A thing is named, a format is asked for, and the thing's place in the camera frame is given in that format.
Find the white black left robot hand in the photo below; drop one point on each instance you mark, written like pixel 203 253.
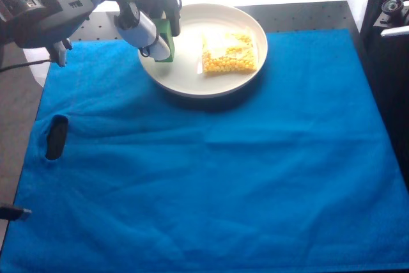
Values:
pixel 140 30

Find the green block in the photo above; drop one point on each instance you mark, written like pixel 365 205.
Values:
pixel 162 27

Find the bag of yellow corn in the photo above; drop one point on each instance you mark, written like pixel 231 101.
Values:
pixel 230 62

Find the white round bowl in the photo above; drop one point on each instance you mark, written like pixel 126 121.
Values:
pixel 191 74

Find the blue cloth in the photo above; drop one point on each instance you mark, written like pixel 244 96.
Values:
pixel 204 174

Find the black USB plug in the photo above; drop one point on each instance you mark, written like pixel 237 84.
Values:
pixel 12 213

